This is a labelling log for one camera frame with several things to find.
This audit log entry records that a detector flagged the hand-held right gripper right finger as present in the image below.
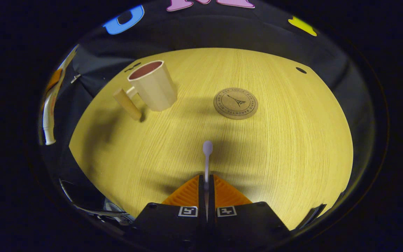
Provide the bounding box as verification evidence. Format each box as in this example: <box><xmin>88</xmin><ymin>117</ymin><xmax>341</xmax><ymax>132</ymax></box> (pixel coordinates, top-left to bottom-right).
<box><xmin>208</xmin><ymin>174</ymin><xmax>291</xmax><ymax>251</ymax></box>

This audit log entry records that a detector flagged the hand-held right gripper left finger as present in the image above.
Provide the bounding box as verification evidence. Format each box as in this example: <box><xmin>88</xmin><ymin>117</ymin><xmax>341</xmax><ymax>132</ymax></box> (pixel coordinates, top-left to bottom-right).
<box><xmin>128</xmin><ymin>174</ymin><xmax>208</xmax><ymax>251</ymax></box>

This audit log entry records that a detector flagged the white toothbrush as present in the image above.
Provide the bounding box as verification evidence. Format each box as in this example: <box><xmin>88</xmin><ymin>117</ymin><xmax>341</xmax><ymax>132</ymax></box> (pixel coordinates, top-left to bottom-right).
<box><xmin>202</xmin><ymin>140</ymin><xmax>213</xmax><ymax>210</ymax></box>

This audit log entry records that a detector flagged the round cork coaster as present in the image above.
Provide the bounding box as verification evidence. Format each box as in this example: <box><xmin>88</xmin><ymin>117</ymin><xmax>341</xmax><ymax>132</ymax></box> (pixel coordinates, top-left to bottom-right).
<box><xmin>213</xmin><ymin>87</ymin><xmax>259</xmax><ymax>120</ymax></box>

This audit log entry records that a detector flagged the beige cup with wooden handle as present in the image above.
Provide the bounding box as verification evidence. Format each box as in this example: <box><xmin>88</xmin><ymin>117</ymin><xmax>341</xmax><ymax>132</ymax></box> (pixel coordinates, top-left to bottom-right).
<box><xmin>113</xmin><ymin>60</ymin><xmax>178</xmax><ymax>121</ymax></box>

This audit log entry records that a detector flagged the wooden desktop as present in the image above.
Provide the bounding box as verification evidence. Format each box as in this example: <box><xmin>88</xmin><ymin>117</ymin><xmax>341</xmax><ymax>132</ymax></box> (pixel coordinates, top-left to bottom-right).
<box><xmin>69</xmin><ymin>48</ymin><xmax>354</xmax><ymax>231</ymax></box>

